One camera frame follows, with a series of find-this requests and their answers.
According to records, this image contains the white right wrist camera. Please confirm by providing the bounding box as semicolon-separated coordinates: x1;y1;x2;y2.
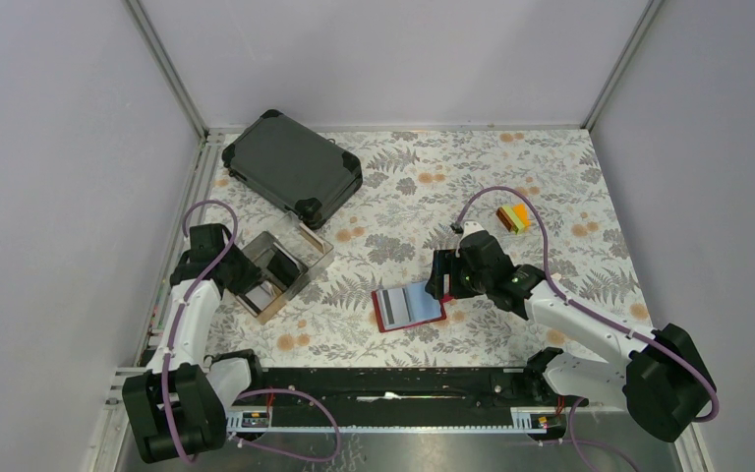
450;220;486;239

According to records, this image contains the white card stack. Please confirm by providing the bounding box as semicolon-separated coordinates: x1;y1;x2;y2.
243;280;276;314

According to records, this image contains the wooden block base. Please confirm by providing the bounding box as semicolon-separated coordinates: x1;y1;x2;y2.
236;284;287;325

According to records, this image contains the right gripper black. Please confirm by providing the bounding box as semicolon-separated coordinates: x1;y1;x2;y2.
424;249;492;300

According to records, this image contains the clear acrylic card organizer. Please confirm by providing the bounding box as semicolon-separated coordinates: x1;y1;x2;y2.
242;214;334;302

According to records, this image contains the floral patterned table mat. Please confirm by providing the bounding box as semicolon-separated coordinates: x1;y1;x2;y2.
206;130;650;367

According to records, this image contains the dark grey hard case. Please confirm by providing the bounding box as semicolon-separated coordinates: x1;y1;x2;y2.
221;109;363;230

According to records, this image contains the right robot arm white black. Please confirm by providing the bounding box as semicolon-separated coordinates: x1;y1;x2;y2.
426;225;716;443

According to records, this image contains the orange green sticky note block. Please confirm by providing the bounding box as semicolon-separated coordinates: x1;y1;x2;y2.
495;204;531;234

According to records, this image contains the red leather card holder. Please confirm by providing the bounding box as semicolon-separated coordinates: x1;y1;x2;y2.
371;281;452;333

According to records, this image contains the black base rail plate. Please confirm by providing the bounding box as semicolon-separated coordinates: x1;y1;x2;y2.
226;368;575;435

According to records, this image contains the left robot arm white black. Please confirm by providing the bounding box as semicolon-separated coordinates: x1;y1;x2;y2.
122;223;266;463

